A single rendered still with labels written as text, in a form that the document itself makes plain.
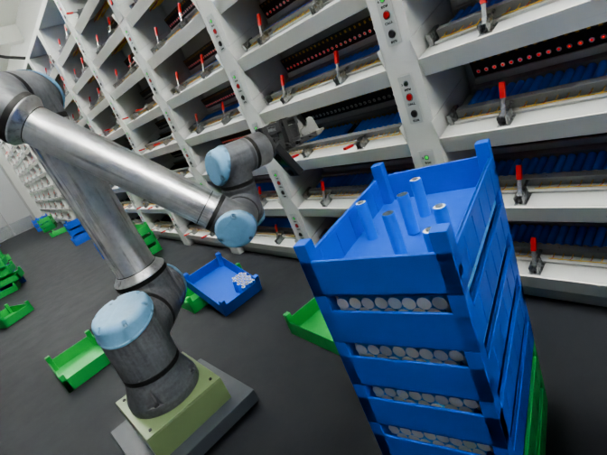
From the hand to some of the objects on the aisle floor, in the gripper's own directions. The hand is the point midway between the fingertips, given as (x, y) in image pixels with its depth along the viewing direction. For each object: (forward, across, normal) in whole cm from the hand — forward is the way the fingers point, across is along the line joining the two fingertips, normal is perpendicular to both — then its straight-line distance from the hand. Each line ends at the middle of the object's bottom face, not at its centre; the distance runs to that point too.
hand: (317, 132), depth 121 cm
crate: (-16, 0, +60) cm, 62 cm away
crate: (-79, +100, +64) cm, 142 cm away
